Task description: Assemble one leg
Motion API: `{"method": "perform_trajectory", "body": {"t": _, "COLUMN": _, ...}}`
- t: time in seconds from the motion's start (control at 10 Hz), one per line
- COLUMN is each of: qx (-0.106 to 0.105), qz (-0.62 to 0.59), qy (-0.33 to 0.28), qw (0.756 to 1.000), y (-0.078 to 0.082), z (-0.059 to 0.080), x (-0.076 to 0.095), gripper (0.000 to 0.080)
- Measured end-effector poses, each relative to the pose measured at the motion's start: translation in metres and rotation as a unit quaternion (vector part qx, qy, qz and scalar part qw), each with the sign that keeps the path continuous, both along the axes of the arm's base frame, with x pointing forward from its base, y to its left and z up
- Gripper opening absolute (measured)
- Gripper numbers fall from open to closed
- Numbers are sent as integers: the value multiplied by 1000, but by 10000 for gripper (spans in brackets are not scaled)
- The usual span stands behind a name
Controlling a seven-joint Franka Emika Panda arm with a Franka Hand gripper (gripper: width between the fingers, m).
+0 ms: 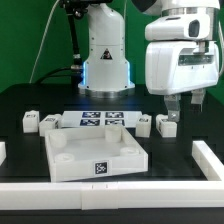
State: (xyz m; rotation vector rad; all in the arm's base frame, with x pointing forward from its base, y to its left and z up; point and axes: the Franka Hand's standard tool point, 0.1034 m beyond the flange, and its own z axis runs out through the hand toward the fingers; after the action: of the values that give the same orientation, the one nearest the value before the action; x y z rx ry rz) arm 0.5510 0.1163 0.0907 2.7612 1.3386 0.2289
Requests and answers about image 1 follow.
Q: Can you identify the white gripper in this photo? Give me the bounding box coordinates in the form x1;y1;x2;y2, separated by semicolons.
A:
145;41;219;122

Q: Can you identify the white square table top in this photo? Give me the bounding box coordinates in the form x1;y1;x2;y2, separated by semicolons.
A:
45;125;148;182

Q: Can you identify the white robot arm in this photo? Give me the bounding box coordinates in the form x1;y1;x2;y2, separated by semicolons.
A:
59;0;221;121

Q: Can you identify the white marker sheet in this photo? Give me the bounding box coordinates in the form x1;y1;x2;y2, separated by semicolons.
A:
62;111;142;128

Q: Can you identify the white left fence piece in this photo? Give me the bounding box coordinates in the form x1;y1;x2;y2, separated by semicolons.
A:
0;142;6;166

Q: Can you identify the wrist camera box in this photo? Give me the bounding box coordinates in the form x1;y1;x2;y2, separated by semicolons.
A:
145;14;211;41

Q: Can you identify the black cable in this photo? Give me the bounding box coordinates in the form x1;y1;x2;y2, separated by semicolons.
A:
35;6;84;84

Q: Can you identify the white front fence rail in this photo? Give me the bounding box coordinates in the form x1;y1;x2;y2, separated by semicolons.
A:
0;181;224;210

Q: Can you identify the white cable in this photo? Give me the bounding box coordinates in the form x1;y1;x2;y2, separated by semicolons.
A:
29;0;62;84

